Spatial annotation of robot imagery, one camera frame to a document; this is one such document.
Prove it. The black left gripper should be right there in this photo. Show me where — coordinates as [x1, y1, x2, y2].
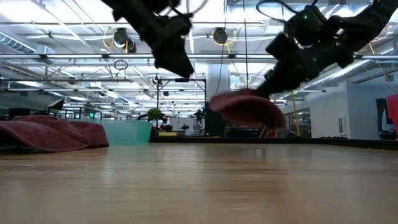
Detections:
[141, 14, 195, 78]

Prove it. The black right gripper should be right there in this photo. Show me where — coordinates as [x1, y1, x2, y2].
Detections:
[256, 6, 355, 97]

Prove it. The maroon baseball cap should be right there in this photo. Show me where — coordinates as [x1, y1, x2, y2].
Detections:
[0, 114, 109, 153]
[210, 88, 286, 130]

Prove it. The green potted plant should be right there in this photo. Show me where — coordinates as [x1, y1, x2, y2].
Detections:
[146, 108, 164, 123]

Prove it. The black box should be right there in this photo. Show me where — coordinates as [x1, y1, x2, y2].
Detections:
[203, 104, 227, 138]

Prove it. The teal plastic tray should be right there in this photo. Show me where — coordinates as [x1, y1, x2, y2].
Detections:
[70, 119, 154, 146]

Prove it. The distant black rig frame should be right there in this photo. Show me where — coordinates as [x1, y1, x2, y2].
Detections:
[156, 77, 208, 131]

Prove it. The black ceiling cable reel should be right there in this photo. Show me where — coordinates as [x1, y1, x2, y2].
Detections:
[113, 26, 137, 54]
[212, 27, 229, 45]

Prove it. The silver ventilation duct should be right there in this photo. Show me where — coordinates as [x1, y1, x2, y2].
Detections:
[0, 30, 55, 55]
[304, 58, 398, 90]

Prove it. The long ceiling light rail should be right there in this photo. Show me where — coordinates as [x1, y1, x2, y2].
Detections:
[0, 52, 398, 62]

